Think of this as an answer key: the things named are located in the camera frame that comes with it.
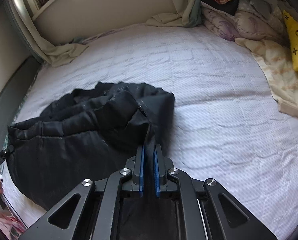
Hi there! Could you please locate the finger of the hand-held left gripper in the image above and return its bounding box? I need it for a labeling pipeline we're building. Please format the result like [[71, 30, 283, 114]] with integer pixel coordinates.
[[0, 147, 15, 157]]

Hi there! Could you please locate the cream blanket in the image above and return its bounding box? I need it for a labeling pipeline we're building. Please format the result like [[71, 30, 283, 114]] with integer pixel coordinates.
[[234, 37, 298, 117]]

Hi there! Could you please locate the teal curtain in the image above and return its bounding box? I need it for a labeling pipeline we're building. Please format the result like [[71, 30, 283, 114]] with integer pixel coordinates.
[[189, 0, 203, 27], [3, 0, 45, 66]]

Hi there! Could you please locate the grey padded bed frame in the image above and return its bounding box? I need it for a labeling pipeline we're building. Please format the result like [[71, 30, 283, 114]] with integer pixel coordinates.
[[0, 57, 44, 141]]

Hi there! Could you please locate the grey garment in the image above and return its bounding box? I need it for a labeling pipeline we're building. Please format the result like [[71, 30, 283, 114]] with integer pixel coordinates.
[[239, 0, 287, 26]]

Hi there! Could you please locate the purple floral quilt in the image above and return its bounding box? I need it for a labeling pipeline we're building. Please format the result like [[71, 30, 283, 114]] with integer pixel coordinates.
[[201, 1, 282, 47]]

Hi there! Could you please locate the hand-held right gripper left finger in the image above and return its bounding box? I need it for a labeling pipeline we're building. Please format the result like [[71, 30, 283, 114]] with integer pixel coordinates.
[[18, 144, 146, 240]]

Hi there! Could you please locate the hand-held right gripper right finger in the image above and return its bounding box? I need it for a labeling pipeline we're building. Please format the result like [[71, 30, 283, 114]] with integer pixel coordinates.
[[153, 144, 277, 240]]

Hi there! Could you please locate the beige curtain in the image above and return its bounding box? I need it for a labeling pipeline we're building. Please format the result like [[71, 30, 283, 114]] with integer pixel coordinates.
[[6, 0, 90, 67], [142, 0, 203, 28]]

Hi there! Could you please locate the black jacket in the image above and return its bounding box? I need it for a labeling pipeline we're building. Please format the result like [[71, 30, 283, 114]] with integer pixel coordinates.
[[7, 81, 179, 240]]

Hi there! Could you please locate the white quilted bedspread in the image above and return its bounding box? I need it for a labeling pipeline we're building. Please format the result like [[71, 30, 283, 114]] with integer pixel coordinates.
[[1, 24, 298, 240]]

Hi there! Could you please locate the black cloth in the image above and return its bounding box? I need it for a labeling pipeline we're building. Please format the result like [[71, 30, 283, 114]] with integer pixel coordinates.
[[202, 0, 240, 16]]

